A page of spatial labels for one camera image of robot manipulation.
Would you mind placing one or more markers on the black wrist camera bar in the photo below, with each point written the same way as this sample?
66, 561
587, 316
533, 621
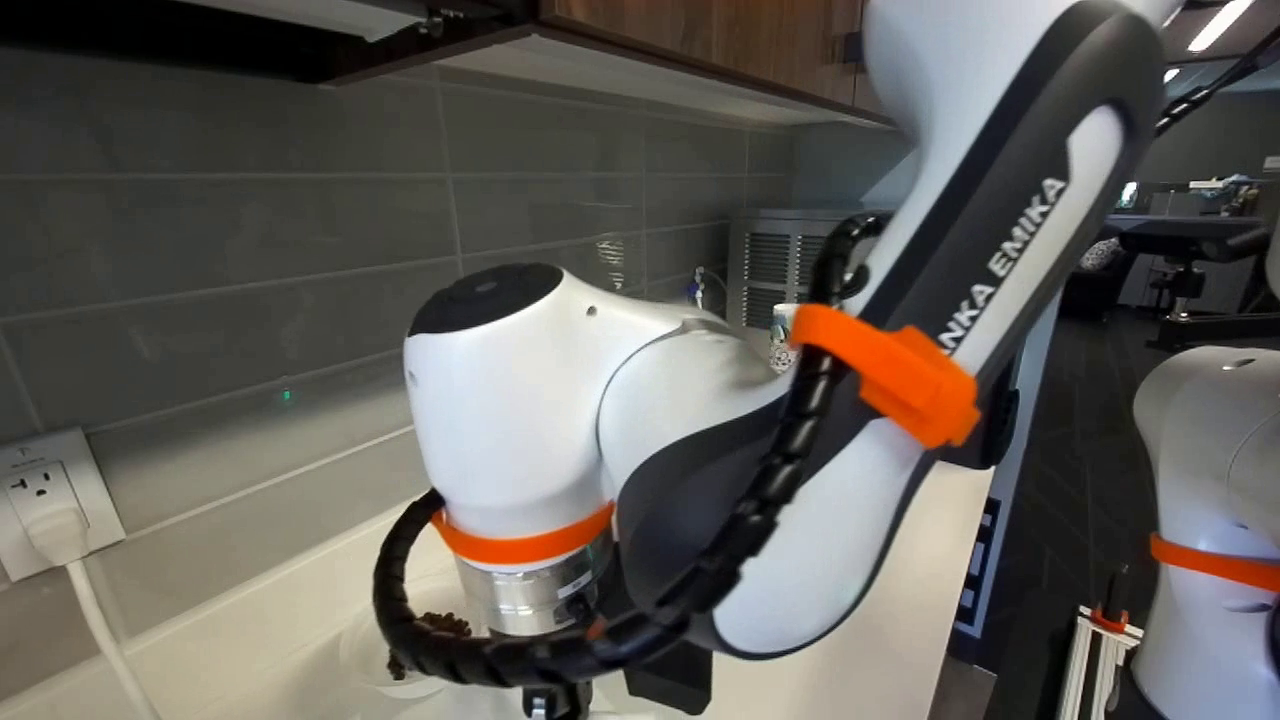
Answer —
665, 681

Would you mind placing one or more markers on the ceiling light strip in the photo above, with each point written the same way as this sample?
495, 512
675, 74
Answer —
1223, 24

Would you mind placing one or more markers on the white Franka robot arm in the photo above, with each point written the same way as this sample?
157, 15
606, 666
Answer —
533, 386

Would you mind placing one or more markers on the white outlet with plug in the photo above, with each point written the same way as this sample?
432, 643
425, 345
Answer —
42, 482

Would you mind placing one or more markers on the orange band clamp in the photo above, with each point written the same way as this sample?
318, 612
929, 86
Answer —
1215, 561

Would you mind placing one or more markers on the wooden wall cabinet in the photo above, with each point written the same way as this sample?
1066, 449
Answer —
694, 32

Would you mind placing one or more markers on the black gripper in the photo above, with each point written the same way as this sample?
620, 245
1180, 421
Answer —
553, 701

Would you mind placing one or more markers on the white orange stand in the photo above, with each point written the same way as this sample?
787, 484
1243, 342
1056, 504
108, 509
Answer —
1100, 653

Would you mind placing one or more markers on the black office desk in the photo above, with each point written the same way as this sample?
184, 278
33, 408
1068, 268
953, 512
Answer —
1184, 233

